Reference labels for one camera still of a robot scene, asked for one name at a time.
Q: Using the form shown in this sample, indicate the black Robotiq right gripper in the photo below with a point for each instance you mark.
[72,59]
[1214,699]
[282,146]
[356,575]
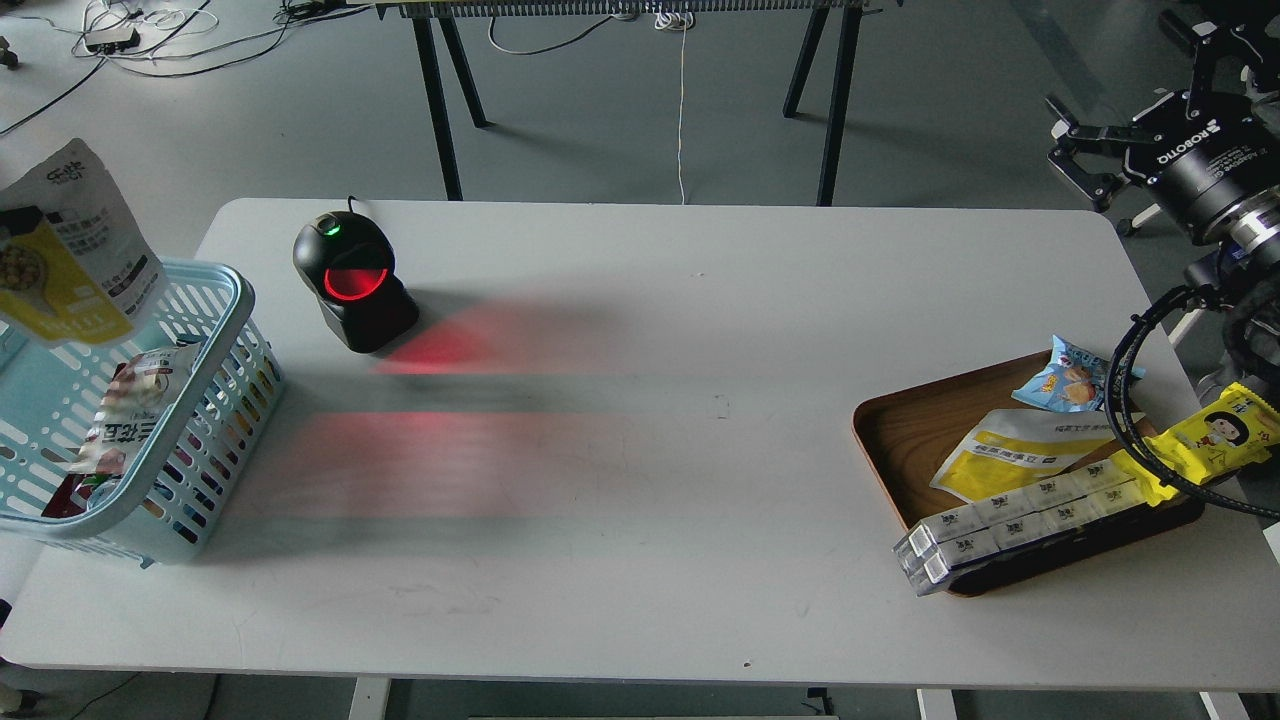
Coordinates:
[1205,185]

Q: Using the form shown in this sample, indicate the yellow chickpea snack pouch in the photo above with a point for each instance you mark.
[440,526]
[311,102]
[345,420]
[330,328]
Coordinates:
[75,267]

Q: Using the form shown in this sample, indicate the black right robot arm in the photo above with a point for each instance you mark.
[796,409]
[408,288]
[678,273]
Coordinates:
[1241,282]

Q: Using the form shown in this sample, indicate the blue snack packet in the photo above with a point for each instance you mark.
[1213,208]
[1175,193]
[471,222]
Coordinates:
[1073,380]

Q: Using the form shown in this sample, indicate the yellow cartoon snack bag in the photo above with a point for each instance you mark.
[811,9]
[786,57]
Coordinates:
[1231,432]

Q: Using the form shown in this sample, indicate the yellow white snack pouch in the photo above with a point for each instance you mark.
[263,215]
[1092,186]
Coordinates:
[1012,448]

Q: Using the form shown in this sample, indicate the clear boxed snack pack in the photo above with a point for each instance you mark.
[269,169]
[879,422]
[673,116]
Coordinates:
[969,549]

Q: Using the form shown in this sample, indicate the red white snack bag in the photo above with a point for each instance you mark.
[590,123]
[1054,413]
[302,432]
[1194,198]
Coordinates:
[140,392]

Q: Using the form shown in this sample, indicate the light blue plastic basket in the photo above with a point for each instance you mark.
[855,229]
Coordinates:
[167,505]

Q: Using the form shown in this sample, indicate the black trestle table legs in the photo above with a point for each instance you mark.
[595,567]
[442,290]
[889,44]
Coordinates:
[602,67]

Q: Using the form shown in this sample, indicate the wooden tray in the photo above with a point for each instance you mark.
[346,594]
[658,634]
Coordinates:
[907,435]

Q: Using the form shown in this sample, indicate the black barcode scanner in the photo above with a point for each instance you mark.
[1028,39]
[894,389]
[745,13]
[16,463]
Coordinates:
[346,260]

